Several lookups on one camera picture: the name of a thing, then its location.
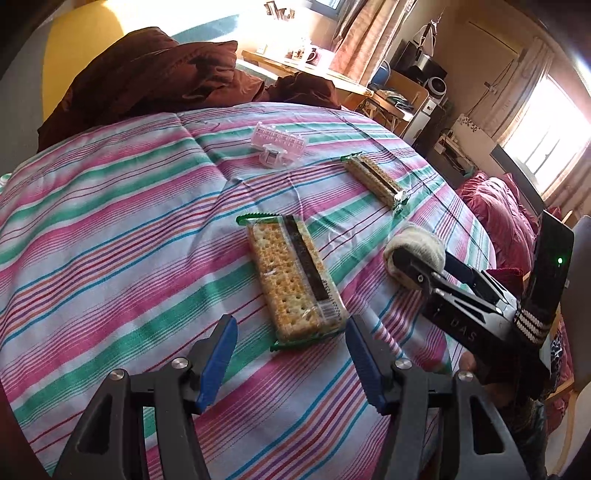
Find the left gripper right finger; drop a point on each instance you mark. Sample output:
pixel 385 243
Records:
pixel 440 427

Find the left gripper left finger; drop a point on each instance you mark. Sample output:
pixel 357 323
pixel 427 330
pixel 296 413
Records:
pixel 108 440

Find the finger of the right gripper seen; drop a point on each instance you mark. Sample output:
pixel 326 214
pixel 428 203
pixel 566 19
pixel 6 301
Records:
pixel 412 272

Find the white sock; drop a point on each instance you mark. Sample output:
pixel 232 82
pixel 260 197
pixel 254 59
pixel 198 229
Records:
pixel 421 244

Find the person right hand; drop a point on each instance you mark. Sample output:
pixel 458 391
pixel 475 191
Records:
pixel 470 363

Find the pink quilt on bed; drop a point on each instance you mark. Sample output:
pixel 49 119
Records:
pixel 521 241

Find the cracker packet far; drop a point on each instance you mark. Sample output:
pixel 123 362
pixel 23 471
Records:
pixel 376 180

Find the cracker packet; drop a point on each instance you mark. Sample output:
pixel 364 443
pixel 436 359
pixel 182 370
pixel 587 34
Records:
pixel 304 303
pixel 376 180

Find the cracker packet near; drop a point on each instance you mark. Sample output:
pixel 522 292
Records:
pixel 304 303

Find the pink plastic grid box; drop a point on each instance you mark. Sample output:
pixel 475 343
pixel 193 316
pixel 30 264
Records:
pixel 277 149

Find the striped pink green cloth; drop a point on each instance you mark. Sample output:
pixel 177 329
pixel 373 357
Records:
pixel 120 248

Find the wooden desk by window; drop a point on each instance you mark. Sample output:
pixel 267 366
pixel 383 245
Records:
pixel 350 94

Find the patterned beige curtain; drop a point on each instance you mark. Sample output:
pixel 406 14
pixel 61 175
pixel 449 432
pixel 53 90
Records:
pixel 364 35

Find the dark red blanket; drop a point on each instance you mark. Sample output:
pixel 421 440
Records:
pixel 147 72

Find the grey yellow chair back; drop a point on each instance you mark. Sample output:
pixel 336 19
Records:
pixel 37 79

